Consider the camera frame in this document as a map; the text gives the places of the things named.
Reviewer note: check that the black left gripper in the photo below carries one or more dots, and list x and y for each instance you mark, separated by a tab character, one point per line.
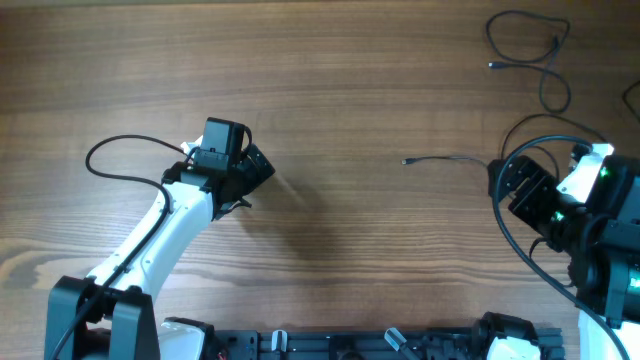
253	176

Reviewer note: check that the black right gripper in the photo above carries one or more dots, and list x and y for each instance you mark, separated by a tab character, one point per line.
542	183

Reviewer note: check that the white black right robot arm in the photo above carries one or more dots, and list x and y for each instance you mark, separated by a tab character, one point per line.
592	215

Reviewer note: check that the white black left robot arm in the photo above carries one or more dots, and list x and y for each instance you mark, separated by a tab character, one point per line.
109	314

